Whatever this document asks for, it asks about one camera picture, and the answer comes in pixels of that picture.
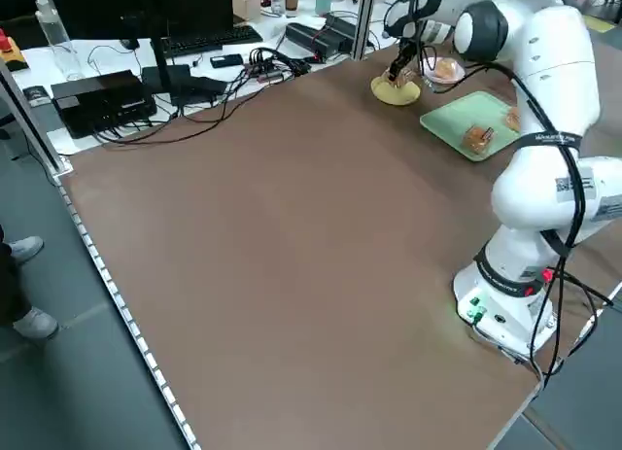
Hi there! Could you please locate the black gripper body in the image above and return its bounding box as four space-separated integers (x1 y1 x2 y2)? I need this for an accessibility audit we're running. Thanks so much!
395 38 419 71

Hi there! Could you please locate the green rectangular tray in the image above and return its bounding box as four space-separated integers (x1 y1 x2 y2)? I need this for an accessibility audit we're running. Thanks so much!
419 90 524 163

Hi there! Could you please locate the yellow round plate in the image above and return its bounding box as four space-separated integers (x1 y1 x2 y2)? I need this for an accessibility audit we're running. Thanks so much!
370 74 422 107

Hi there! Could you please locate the white round plate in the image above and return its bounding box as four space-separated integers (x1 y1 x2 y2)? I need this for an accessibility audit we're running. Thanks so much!
418 56 467 86

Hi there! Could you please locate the black power supply unit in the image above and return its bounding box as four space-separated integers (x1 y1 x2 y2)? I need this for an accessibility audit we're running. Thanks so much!
322 12 364 52
284 21 341 62

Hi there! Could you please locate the brown cardboard box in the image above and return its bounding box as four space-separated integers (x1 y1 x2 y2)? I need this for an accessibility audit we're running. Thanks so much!
231 0 264 23

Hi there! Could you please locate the black phone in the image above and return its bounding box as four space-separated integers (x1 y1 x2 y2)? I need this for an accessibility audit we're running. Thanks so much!
209 53 244 69

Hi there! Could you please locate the black keyboard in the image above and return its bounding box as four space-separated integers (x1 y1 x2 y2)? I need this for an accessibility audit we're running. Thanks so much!
161 24 264 59

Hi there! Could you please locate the black power adapter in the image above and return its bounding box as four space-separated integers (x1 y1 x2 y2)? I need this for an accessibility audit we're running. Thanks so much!
182 75 228 107

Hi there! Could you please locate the black monitor stand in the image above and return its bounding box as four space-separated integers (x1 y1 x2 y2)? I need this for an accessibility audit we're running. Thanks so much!
138 0 192 107

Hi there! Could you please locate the white desk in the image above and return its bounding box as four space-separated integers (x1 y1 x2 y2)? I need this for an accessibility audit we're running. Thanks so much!
9 0 404 157

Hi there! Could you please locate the black dock box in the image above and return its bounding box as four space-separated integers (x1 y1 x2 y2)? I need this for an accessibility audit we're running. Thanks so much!
51 69 157 140

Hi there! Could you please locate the black computer monitor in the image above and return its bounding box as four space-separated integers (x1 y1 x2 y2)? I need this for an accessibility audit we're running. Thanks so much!
48 0 235 43

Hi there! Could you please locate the clear plastic bottle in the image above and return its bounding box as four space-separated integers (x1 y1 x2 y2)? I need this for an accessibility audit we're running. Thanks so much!
33 0 85 81

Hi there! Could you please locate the small black device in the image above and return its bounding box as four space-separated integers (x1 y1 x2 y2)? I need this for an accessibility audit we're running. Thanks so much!
22 85 52 107

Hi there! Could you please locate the yellow emergency stop box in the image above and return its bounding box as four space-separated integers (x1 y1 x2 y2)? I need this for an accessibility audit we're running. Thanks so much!
0 27 26 73

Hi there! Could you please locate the person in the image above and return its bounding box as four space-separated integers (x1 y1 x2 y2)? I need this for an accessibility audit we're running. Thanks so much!
0 224 60 342

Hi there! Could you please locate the aluminium frame post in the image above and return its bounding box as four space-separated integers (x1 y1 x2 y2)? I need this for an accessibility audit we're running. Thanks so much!
350 0 376 61

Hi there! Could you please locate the black cable hub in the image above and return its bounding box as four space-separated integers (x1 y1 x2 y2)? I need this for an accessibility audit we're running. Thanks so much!
248 47 313 85

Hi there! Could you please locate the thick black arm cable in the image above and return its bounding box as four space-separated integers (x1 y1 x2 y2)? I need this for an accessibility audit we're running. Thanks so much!
464 60 587 250

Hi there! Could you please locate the black desk cable bundle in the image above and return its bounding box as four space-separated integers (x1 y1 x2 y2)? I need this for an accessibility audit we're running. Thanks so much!
90 78 254 149

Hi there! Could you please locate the black base cable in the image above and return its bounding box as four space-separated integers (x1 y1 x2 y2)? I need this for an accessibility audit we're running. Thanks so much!
504 262 614 391

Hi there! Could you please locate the silver table edge rail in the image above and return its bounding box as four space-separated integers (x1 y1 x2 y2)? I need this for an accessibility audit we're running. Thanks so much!
55 173 202 450

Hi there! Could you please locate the aluminium frame rail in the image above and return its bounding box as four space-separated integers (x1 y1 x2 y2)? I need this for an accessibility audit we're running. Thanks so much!
0 59 75 178

